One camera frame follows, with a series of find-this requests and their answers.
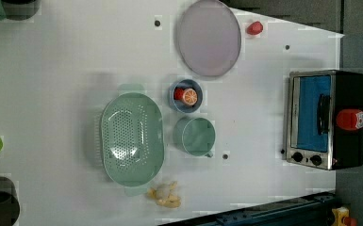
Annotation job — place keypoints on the red plush ketchup bottle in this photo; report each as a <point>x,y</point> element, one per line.
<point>350,119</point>

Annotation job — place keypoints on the black toaster oven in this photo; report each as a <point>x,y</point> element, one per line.
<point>313,137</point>

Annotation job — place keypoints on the blue bowl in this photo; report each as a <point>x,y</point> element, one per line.
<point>185,84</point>

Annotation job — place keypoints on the orange slice toy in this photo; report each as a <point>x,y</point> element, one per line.
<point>186,96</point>

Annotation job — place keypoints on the green mug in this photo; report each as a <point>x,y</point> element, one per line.
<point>195,136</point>

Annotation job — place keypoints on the green oval colander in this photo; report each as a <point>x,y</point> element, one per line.
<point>132,142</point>

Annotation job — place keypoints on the lilac round plate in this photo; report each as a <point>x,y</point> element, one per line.
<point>208,38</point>

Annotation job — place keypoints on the yellow plush toy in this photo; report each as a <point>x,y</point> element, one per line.
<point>163,195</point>

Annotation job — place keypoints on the red strawberry toy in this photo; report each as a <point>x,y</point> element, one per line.
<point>254,28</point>

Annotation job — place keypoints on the yellow red clamp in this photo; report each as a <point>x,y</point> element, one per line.
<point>342,217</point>

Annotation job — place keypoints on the blue metal frame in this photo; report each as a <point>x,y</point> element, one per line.
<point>310,210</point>

